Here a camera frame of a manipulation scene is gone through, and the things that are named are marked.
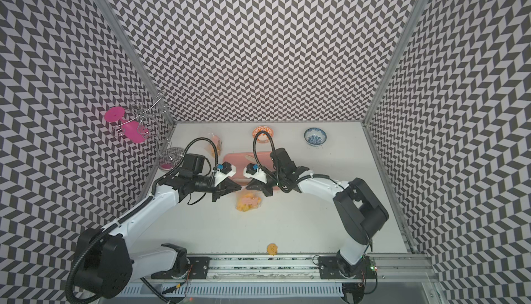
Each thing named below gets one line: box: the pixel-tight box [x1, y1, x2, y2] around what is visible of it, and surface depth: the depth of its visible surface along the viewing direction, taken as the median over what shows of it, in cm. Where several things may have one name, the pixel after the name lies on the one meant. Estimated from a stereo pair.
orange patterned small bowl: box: [251, 125, 274, 144], surface depth 111 cm
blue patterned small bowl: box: [303, 127, 328, 147], surface depth 110 cm
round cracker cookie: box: [266, 243, 279, 256], surface depth 79 cm
